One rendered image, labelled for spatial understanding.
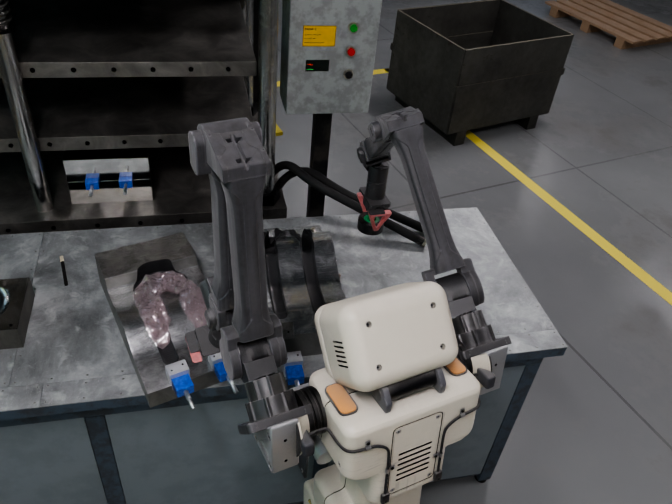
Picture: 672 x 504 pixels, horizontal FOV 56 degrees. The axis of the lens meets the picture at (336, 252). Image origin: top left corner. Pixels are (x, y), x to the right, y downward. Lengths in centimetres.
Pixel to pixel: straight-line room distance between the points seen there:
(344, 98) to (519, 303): 92
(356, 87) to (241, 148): 134
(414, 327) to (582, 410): 192
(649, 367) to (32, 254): 260
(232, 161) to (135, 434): 111
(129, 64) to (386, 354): 136
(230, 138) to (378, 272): 112
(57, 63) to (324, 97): 85
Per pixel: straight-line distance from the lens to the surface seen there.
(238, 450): 200
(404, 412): 109
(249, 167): 93
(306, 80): 221
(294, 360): 164
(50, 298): 197
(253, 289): 104
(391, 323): 104
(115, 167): 225
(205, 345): 138
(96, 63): 210
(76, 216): 229
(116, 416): 182
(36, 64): 213
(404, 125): 130
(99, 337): 182
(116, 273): 183
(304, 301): 175
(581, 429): 285
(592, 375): 308
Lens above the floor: 209
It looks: 39 degrees down
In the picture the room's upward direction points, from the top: 6 degrees clockwise
